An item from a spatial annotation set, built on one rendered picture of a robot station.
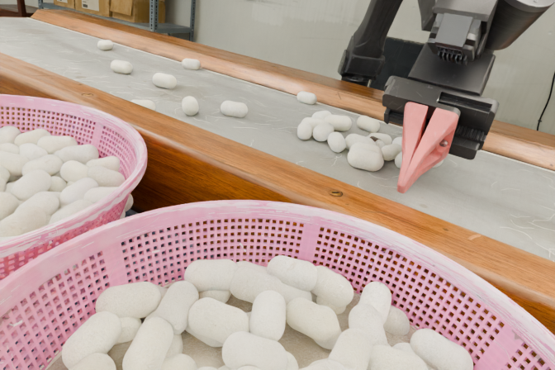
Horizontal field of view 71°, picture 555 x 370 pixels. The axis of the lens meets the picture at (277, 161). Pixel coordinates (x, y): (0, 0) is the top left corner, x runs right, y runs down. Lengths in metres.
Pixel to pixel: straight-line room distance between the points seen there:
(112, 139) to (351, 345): 0.28
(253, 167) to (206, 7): 2.75
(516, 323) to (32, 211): 0.29
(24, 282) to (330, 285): 0.16
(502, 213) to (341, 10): 2.25
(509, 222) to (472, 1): 0.20
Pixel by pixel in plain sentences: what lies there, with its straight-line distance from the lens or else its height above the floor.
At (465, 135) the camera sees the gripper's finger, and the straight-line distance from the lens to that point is 0.42.
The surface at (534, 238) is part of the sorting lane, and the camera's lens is 0.41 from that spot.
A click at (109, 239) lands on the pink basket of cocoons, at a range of 0.24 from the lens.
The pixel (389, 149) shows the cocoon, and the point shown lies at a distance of 0.46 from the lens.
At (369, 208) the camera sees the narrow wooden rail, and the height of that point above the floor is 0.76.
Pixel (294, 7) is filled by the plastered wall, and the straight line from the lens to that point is 2.70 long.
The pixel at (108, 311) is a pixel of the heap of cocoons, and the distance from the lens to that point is 0.23.
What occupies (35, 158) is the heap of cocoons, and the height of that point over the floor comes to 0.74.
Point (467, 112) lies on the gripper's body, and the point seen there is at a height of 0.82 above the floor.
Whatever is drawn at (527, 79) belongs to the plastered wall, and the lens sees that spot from 2.51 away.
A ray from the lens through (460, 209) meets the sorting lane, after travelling 0.41.
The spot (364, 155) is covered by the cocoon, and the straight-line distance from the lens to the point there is 0.42.
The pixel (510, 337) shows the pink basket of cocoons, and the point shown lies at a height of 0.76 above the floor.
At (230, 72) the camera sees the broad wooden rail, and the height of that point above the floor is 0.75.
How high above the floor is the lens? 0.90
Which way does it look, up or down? 24 degrees down
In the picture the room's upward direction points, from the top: 9 degrees clockwise
